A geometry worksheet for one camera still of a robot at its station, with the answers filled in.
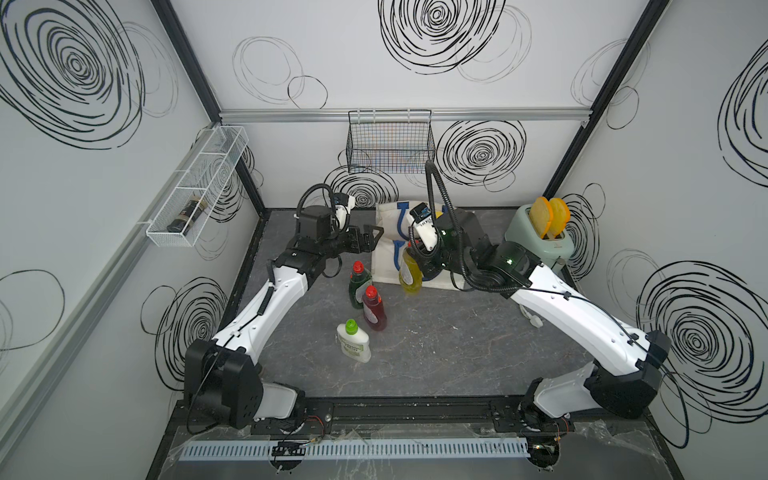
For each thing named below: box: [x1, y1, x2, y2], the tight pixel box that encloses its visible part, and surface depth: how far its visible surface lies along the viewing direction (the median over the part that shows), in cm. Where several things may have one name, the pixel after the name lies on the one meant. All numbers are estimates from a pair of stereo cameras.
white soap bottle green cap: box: [336, 318, 371, 363], surface depth 75 cm
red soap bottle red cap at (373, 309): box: [362, 285, 387, 331], surface depth 82 cm
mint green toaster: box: [505, 204, 574, 262], surface depth 93 cm
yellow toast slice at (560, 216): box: [549, 197, 571, 237], surface depth 92 cm
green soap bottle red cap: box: [349, 260, 373, 309], surface depth 86 cm
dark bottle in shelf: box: [167, 191, 208, 236], surface depth 68 cm
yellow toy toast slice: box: [530, 196, 553, 239], surface depth 93 cm
